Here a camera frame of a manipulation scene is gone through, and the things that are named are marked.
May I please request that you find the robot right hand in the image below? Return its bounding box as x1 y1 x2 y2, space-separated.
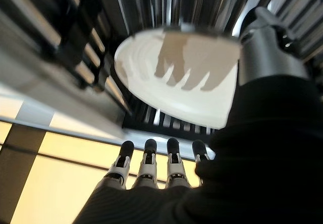
73 7 323 224

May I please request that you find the black dish drying rack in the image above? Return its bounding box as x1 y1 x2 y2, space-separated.
0 0 323 137

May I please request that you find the beige ceramic plate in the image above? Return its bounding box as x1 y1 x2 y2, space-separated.
114 28 241 129

